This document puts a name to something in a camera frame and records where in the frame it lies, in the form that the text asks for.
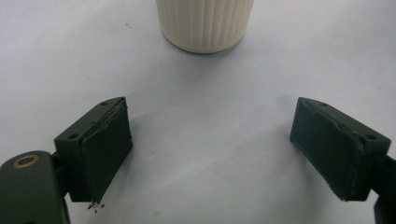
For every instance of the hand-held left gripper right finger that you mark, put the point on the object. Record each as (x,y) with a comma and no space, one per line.
(336,149)

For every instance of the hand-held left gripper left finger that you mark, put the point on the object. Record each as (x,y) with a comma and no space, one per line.
(93,149)

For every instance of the cream pump bottle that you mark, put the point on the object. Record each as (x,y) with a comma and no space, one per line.
(204,21)

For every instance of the light blue table mat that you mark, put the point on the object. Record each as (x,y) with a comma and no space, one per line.
(202,124)

